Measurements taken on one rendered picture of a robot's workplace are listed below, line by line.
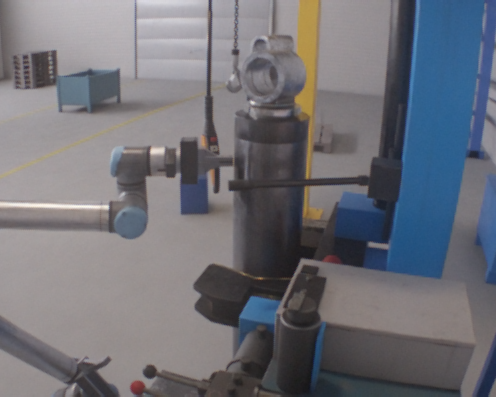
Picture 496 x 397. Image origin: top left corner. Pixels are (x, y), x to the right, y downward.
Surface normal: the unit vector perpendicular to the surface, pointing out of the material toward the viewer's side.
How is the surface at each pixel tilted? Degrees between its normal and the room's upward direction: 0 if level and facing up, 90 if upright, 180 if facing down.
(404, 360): 90
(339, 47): 90
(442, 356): 90
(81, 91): 90
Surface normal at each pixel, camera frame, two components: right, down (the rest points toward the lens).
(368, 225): -0.29, 0.34
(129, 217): 0.32, 0.35
